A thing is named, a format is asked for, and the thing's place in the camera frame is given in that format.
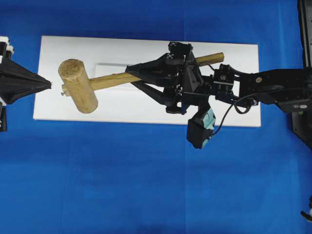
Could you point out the black clip bottom right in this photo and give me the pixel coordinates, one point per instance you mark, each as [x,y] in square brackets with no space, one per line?
[308,215]

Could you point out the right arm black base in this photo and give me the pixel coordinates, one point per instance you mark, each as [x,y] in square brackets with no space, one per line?
[302,120]

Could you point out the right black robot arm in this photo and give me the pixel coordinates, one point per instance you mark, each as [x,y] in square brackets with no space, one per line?
[286,88]

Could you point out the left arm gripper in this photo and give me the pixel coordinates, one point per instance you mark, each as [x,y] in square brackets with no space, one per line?
[14,74]

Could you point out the wooden mallet hammer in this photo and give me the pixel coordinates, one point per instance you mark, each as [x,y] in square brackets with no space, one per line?
[82,89]

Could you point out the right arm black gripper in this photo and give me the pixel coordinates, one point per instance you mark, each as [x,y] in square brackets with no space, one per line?
[189,89]

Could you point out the large white foam board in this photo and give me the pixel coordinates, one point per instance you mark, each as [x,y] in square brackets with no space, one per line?
[135,106]

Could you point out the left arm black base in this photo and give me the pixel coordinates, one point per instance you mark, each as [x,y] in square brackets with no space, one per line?
[3,119]

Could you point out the small white raised block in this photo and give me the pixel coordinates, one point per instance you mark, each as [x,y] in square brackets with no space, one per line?
[103,69]

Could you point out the right wrist camera teal foam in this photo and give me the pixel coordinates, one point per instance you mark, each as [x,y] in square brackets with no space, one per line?
[201,126]

